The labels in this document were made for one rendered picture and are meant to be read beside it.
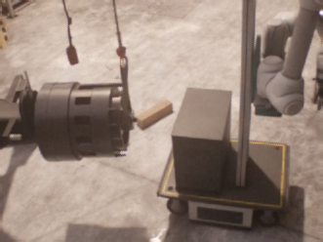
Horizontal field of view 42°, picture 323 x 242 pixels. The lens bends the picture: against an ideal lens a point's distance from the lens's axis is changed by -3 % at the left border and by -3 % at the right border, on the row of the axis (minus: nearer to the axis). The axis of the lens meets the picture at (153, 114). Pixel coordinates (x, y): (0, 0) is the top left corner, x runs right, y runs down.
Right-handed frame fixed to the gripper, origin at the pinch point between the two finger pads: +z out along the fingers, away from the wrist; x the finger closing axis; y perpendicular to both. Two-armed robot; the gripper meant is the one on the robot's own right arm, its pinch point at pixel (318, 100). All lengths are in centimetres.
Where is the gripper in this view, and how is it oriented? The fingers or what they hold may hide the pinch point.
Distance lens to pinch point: 269.2
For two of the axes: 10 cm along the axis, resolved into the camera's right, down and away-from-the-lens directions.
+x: -2.6, 6.1, -7.5
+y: -9.6, -0.8, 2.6
